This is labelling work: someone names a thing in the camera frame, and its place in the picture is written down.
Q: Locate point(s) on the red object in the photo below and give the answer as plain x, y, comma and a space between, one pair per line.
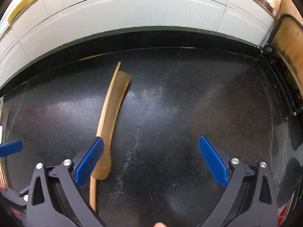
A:
283, 214

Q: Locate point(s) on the person's right hand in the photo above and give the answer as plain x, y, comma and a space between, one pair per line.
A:
159, 224

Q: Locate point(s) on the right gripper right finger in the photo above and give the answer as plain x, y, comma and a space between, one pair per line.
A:
248, 197

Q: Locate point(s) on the yellow sponge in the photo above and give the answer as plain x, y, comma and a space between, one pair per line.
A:
17, 9

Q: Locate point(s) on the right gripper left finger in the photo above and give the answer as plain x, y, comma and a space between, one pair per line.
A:
54, 198

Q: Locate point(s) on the clear plastic utensil tray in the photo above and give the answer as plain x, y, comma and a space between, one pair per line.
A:
4, 117

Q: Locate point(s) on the wooden chopstick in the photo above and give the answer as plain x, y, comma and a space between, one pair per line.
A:
93, 181

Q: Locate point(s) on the tan plastic spoon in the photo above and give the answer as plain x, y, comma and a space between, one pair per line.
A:
103, 166

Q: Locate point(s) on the person's left hand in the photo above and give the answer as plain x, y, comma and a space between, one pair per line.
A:
3, 187

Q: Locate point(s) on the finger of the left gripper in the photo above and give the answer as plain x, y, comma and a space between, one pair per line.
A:
10, 148

